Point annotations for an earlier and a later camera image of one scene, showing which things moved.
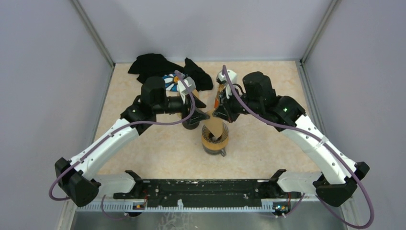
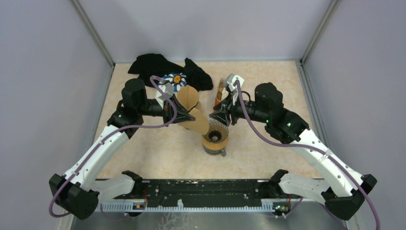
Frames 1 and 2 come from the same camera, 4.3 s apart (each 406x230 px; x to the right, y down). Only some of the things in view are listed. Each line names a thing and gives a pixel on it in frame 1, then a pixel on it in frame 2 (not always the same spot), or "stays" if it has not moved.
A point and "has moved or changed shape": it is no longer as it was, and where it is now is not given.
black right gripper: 224,110 stays
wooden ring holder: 215,146 stays
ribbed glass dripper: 210,138 stays
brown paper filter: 215,124 has moved or changed shape
